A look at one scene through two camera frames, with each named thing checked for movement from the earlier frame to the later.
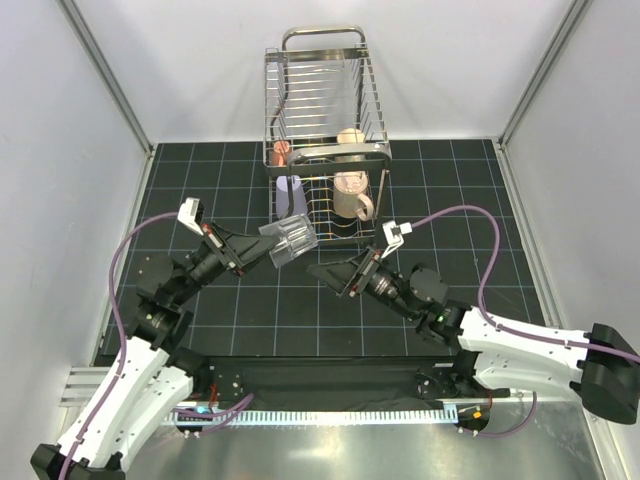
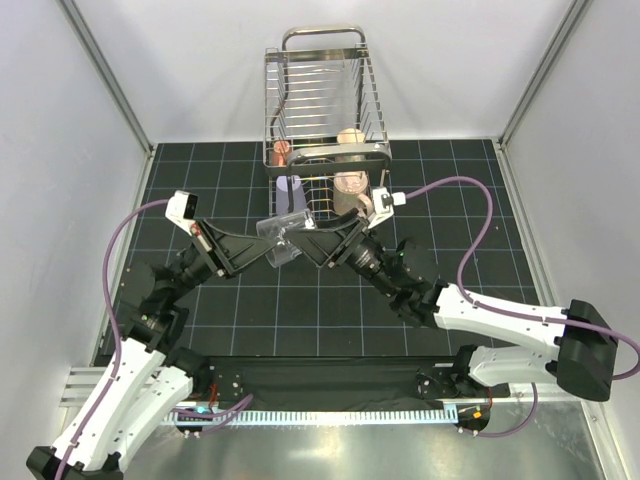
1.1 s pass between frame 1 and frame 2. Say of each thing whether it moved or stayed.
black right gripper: moved
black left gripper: stayed
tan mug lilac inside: stayed
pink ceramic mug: stayed
